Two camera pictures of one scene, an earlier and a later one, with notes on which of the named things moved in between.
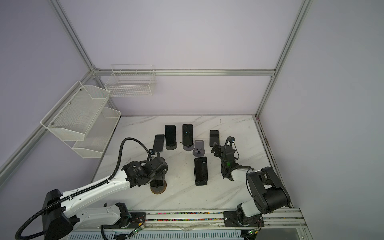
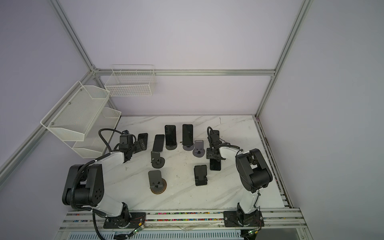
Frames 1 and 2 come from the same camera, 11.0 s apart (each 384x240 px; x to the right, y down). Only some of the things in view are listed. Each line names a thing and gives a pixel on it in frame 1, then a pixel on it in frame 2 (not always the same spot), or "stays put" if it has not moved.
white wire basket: (130, 80) stays put
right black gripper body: (224, 166) to (210, 153)
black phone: (214, 137) stays put
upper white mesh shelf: (71, 116) stays put
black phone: (159, 142) stays put
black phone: (201, 168) to (215, 165)
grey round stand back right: (199, 150) stays put
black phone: (156, 183) to (143, 139)
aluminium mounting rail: (284, 218) stays put
